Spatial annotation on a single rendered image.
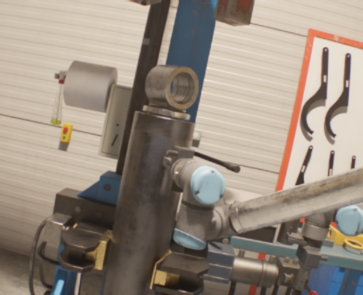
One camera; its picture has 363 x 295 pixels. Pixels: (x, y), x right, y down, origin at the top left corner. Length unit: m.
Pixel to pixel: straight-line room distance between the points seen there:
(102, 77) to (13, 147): 1.66
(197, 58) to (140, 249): 0.87
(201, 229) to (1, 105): 2.95
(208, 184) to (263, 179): 2.49
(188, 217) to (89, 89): 1.37
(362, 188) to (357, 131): 2.67
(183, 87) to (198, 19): 0.48
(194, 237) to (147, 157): 0.40
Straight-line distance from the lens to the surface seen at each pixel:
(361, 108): 3.72
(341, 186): 1.06
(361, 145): 3.73
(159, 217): 1.45
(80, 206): 1.76
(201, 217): 1.11
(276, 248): 1.78
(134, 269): 1.50
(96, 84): 2.33
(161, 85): 1.43
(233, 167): 1.49
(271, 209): 1.13
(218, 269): 1.63
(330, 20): 3.75
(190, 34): 1.91
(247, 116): 3.50
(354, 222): 1.28
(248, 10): 1.63
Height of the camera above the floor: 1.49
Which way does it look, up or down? 5 degrees down
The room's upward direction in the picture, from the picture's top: 12 degrees clockwise
